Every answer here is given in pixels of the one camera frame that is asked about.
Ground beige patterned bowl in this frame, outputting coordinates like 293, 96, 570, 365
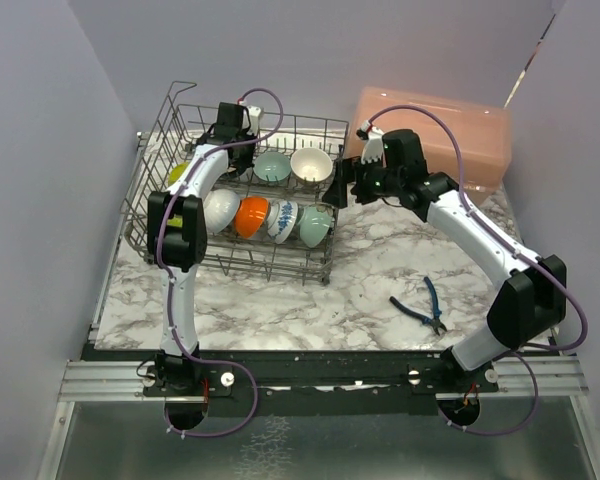
290, 147, 333, 183

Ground grey bowl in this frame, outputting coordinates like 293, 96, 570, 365
203, 189, 241, 234

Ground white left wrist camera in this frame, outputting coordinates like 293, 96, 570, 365
238, 100, 264, 137

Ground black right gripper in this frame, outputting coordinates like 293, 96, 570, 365
322, 152, 403, 208

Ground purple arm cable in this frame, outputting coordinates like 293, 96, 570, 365
155, 88, 285, 440
367, 104, 589, 436

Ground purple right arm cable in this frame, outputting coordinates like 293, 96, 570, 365
367, 104, 589, 436

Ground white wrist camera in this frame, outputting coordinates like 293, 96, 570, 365
356, 120, 384, 165
238, 100, 264, 137

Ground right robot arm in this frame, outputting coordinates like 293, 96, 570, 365
322, 129, 566, 391

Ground celadon green bowl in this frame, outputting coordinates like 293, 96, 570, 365
299, 204, 333, 248

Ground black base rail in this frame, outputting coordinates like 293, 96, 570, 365
61, 350, 498, 419

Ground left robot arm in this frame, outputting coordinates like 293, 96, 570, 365
147, 100, 263, 395

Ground grey wire dish rack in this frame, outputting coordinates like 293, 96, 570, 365
122, 81, 349, 284

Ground white round bowl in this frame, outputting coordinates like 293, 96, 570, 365
234, 196, 269, 239

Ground blue floral bowl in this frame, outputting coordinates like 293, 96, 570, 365
266, 199, 299, 244

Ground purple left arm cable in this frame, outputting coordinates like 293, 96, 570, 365
155, 88, 285, 440

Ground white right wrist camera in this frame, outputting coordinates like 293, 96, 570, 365
356, 120, 384, 165

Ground blue-handled pliers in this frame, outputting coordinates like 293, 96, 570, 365
389, 275, 449, 335

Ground yellow-green bowl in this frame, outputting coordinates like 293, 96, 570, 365
167, 162, 189, 186

